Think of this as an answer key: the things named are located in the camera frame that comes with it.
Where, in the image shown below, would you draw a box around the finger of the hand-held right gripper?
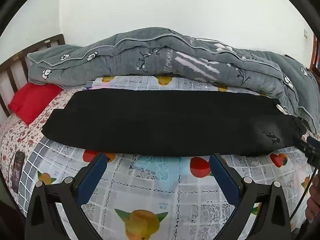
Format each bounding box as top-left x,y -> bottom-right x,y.
306,149 -> 320,166
297,135 -> 320,151

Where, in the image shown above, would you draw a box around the person's right hand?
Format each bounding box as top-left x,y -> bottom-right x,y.
305,177 -> 320,227

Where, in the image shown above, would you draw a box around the black remote control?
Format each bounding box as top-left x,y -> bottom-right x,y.
9,151 -> 25,194

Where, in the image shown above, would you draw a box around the red pillow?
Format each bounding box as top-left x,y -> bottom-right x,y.
8,82 -> 63,126

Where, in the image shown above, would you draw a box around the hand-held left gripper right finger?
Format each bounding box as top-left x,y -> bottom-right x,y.
209,152 -> 293,240

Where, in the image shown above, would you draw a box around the fruit-print bed cover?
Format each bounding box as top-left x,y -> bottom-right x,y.
19,75 -> 315,240

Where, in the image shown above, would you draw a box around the black pants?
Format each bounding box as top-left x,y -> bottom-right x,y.
41,89 -> 307,157

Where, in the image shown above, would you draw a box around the wooden headboard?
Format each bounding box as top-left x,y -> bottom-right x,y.
0,34 -> 66,117

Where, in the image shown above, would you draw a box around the floral bed sheet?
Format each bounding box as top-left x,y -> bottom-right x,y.
0,89 -> 87,205

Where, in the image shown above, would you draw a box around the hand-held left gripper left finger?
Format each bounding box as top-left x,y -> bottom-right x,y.
25,152 -> 109,240

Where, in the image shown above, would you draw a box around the grey flower-print quilt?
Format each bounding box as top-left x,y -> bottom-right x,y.
26,27 -> 320,137

